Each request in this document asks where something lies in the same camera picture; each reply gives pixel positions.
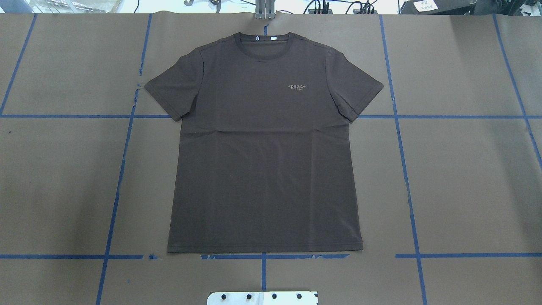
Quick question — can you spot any aluminium profile post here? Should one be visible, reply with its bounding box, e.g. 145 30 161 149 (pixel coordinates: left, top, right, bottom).
254 0 276 19

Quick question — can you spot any dark brown t-shirt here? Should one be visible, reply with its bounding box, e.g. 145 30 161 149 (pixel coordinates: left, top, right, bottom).
144 33 384 254

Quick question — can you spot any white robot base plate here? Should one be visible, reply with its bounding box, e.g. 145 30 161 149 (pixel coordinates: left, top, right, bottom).
207 291 319 305

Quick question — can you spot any brown paper table cover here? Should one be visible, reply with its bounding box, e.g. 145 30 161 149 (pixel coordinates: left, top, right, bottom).
1 11 541 305

